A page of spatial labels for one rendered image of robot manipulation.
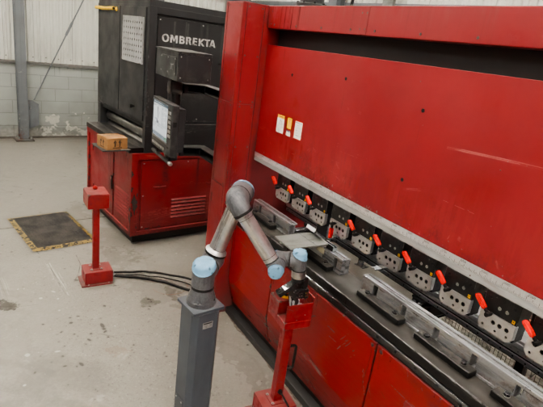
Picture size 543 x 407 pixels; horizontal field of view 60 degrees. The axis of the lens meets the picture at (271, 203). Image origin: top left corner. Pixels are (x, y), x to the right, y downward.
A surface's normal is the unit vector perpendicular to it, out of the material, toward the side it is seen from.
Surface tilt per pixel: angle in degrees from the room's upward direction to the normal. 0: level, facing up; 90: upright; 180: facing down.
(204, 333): 90
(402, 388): 90
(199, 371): 90
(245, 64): 90
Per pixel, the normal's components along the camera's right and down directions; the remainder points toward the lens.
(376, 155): -0.85, 0.06
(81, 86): 0.61, 0.33
